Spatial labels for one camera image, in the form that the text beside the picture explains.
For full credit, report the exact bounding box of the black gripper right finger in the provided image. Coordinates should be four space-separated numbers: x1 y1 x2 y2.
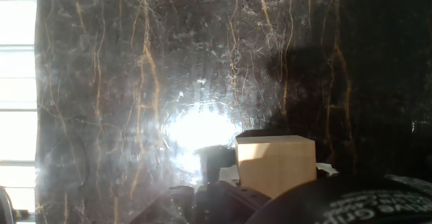
315 162 340 181

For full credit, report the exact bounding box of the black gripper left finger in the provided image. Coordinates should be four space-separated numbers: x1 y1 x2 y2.
130 145 271 224

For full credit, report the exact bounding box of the light wooden cube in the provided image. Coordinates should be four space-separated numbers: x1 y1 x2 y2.
235 135 318 200

